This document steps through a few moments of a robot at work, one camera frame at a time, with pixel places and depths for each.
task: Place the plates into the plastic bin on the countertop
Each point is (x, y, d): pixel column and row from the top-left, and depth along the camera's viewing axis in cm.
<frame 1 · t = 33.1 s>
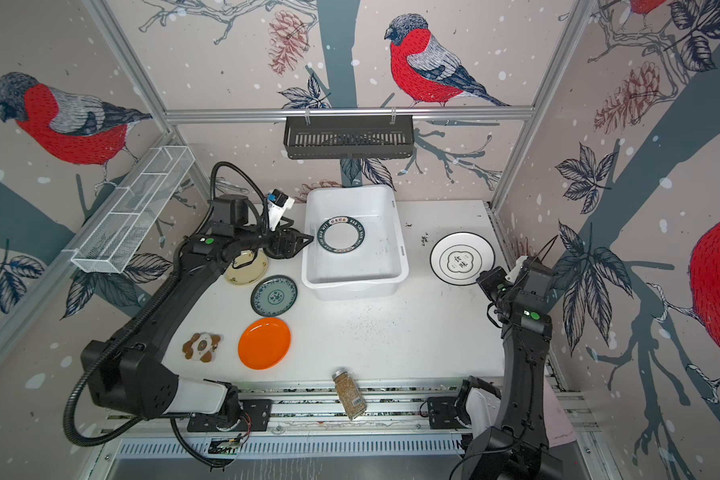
left hand: (298, 228, 76), fingers open
right hand: (479, 272, 77), fingers closed
white plastic bin: (357, 251, 109), on the table
beige plate: (247, 267, 68), point 31 cm above the table
teal patterned plate: (273, 295, 97), on the table
orange plate: (264, 342, 87), on the table
white plate green rim: (459, 258, 85), point 19 cm above the table
white plate teal band: (341, 234, 114), on the table
brown white dog coaster: (201, 346, 84), point 3 cm above the table

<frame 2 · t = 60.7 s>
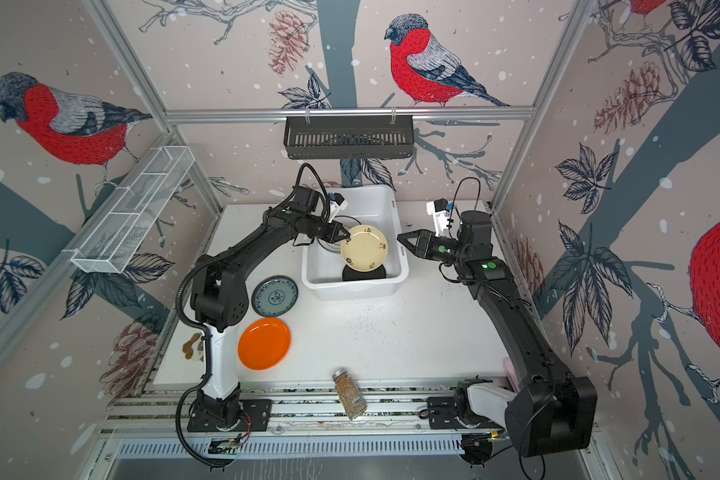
left hand: (347, 233, 91), fingers closed
right hand: (397, 241, 73), fingers open
beige plate: (366, 250, 94), point 12 cm above the table
black plate: (351, 275, 99), point 3 cm above the table
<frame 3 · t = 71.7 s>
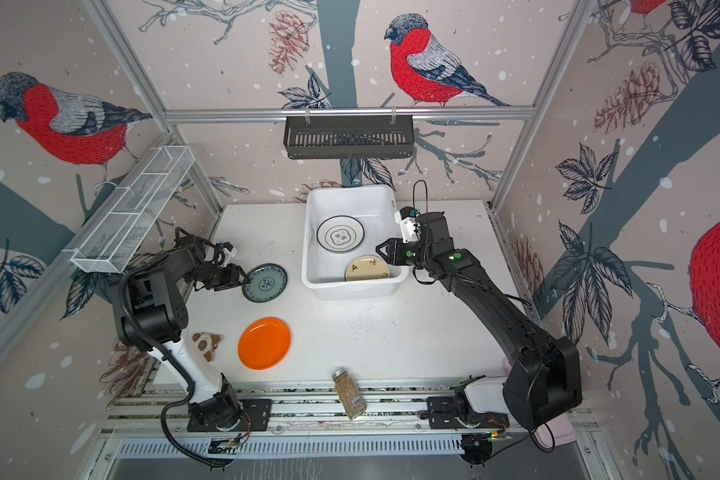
left hand: (237, 280, 95), fingers open
right hand: (377, 251, 79), fingers open
beige plate: (366, 267, 103), point 2 cm above the table
teal patterned plate: (267, 282, 101), on the table
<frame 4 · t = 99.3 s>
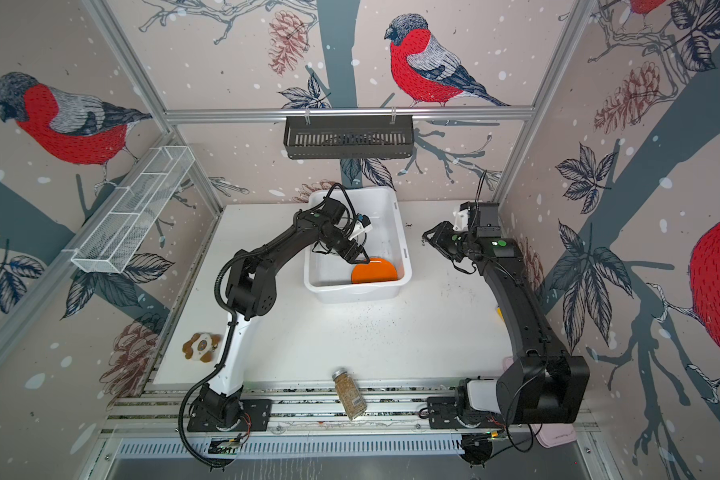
left hand: (362, 254, 95), fingers open
right hand: (424, 238, 79), fingers open
orange plate: (377, 269, 103), on the table
